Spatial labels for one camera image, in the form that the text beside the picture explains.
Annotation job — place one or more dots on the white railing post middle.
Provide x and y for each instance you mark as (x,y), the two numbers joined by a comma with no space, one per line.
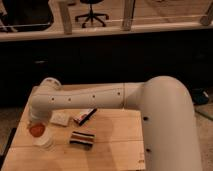
(129,6)

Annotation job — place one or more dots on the white flat square object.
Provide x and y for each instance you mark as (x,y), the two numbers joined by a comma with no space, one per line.
(60,118)

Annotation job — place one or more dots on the black office chair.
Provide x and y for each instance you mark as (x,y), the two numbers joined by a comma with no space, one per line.
(91,15)

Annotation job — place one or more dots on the white paper cup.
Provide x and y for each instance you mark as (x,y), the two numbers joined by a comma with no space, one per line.
(46,140)

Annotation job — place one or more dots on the striped brown black block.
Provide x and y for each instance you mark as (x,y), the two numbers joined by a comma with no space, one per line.
(82,138)

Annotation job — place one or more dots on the red apple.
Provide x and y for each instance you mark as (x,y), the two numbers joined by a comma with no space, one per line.
(37,130)

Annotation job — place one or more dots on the blue device on floor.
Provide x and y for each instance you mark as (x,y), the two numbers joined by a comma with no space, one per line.
(200,97)

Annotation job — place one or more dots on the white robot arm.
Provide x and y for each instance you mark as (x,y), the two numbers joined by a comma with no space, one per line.
(166,108)

